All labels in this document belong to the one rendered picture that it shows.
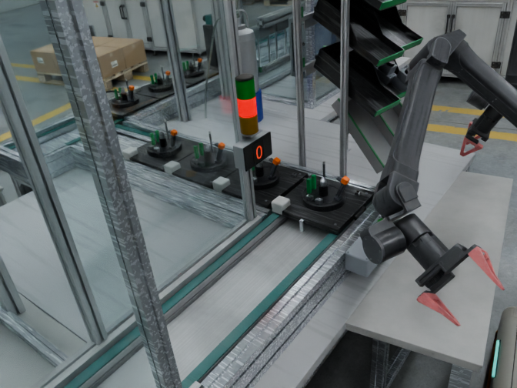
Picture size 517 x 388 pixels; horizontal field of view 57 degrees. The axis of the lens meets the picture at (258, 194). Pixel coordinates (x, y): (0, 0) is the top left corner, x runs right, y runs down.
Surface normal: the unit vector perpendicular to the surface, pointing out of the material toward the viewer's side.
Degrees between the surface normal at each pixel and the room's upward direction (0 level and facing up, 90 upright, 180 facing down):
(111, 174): 90
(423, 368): 0
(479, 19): 90
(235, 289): 0
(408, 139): 39
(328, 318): 0
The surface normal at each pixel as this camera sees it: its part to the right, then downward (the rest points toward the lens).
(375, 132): 0.42, -0.36
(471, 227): -0.08, -0.85
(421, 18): -0.47, 0.50
